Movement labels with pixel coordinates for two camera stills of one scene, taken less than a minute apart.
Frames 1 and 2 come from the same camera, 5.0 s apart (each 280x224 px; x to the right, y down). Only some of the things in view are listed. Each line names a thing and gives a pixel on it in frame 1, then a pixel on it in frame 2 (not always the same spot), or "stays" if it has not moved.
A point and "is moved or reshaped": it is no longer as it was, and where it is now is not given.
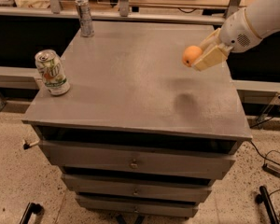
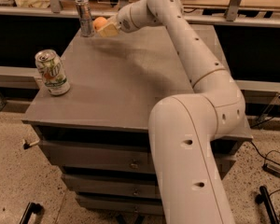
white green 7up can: (52, 71) stays
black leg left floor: (31, 208) stays
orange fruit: (190, 54) is moved or reshaped
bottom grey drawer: (138, 206) stays
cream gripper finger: (213, 40) → (113, 19)
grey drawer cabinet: (139, 134) stays
